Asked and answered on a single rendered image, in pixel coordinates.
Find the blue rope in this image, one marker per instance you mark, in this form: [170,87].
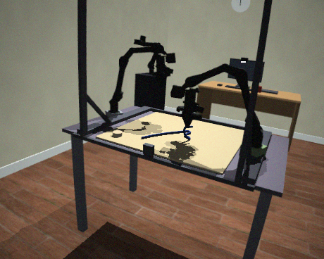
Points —
[184,130]

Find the cream work mat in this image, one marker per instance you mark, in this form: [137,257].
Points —
[211,146]

